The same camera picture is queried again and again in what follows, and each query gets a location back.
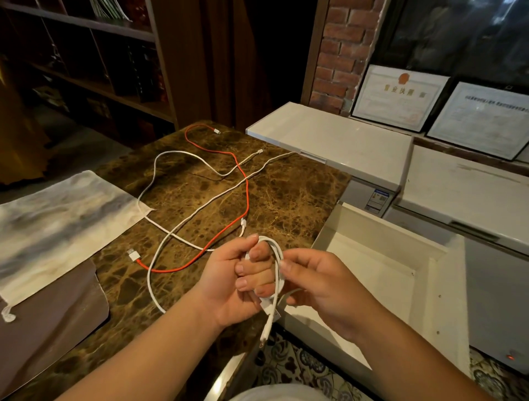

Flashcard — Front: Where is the person's right hand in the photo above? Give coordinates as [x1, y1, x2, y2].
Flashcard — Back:
[279, 248, 383, 344]

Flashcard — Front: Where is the person's left hand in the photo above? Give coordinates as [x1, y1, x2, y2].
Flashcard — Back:
[198, 233, 277, 329]

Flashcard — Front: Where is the person's left forearm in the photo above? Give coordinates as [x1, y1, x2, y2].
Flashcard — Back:
[56, 289, 226, 401]

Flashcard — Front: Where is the person's right forearm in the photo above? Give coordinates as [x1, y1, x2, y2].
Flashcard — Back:
[351, 308, 493, 401]

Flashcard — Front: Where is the white open drawer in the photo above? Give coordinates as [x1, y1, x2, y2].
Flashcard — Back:
[284, 202, 473, 399]

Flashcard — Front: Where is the white rounded object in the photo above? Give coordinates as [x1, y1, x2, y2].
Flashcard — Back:
[230, 383, 334, 401]

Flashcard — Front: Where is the small white chest freezer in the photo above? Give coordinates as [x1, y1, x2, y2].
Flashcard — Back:
[246, 102, 414, 217]

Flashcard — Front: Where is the large white chest freezer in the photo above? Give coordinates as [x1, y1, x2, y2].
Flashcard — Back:
[382, 145, 529, 376]

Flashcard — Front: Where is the brown curtain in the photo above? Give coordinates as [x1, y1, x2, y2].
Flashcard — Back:
[165, 0, 319, 132]

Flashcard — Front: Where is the framed certificate with red emblem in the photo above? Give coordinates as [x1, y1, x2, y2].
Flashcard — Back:
[350, 64, 451, 134]

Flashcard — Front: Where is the row of dark books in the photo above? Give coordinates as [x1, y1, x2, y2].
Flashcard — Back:
[124, 41, 168, 104]

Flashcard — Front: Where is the dark wooden bookshelf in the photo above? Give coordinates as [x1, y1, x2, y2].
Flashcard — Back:
[0, 0, 180, 133]

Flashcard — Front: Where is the framed plain text certificate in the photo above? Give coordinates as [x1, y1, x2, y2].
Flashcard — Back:
[426, 81, 529, 162]

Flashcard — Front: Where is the dark glass window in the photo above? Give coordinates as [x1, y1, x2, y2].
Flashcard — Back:
[372, 0, 529, 89]

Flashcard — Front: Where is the braided white charging cable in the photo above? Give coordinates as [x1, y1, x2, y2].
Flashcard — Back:
[147, 151, 297, 315]

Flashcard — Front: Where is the red charging cable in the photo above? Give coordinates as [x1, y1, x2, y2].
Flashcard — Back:
[126, 124, 251, 274]

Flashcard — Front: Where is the smooth white charging cable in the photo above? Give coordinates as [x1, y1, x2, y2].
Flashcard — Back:
[137, 149, 265, 253]

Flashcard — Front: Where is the white grey drawstring pouch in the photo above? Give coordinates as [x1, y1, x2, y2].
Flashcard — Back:
[0, 170, 157, 324]

